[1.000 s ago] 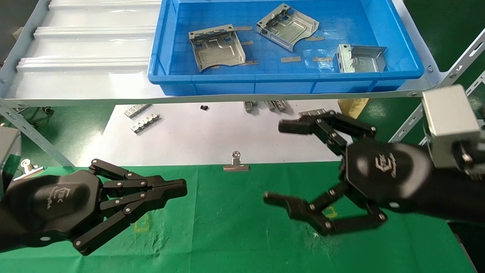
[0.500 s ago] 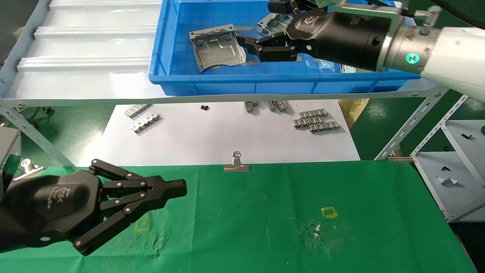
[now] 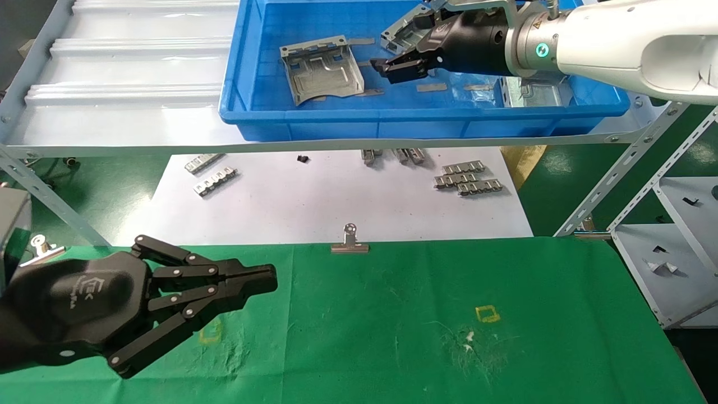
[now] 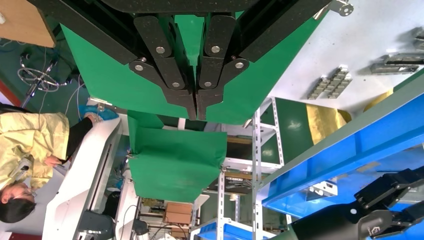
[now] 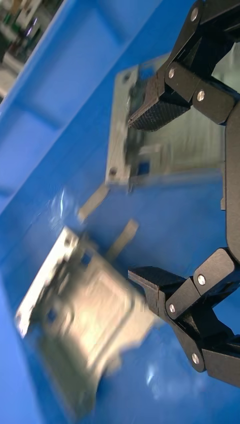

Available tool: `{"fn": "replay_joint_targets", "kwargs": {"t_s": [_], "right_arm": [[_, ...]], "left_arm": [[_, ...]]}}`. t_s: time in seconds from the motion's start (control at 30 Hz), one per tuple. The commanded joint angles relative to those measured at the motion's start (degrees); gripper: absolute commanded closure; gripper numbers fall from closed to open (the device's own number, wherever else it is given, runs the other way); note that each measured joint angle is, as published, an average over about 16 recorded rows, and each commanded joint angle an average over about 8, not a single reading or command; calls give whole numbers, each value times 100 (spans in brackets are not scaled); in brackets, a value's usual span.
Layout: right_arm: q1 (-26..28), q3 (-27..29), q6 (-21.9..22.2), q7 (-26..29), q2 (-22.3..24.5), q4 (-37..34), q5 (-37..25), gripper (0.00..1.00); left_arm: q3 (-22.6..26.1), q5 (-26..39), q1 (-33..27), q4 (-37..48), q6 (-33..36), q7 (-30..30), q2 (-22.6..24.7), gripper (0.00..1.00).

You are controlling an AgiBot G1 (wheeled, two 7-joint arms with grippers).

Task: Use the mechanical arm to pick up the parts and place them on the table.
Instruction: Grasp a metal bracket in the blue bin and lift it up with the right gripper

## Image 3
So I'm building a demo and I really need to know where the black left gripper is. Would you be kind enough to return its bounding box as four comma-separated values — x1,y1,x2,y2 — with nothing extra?
0,251,156,374

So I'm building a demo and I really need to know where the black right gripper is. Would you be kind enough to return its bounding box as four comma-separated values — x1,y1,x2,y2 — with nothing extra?
370,8,518,85

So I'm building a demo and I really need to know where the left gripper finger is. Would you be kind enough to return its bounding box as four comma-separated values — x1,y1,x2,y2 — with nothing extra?
134,235,278,286
108,281,278,379

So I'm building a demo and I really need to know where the galvanized sheet metal bracket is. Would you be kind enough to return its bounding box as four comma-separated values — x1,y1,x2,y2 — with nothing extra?
380,5,435,55
280,36,365,106
501,76,573,108

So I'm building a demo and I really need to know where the blue plastic bin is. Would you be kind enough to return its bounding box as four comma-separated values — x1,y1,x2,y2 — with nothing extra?
219,0,630,141

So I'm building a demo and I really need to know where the white paper sheet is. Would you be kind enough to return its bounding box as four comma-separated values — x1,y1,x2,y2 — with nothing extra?
135,147,533,246

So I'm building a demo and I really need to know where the green cloth mat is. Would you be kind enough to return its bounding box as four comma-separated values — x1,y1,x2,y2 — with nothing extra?
0,236,707,404

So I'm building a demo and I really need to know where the white metal rack shelf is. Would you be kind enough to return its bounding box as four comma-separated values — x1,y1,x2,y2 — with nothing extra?
0,0,674,159

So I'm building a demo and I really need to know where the white side shelving unit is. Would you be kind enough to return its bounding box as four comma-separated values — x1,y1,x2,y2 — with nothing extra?
609,107,718,330

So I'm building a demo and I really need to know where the small white plastic piece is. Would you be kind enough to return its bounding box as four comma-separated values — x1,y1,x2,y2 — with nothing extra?
645,259,680,277

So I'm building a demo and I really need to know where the slotted angle rack post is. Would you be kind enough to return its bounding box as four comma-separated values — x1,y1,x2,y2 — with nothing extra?
0,146,112,249
554,101,691,237

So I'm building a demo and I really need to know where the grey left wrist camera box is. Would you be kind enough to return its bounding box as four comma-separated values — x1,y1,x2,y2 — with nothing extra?
0,188,33,281

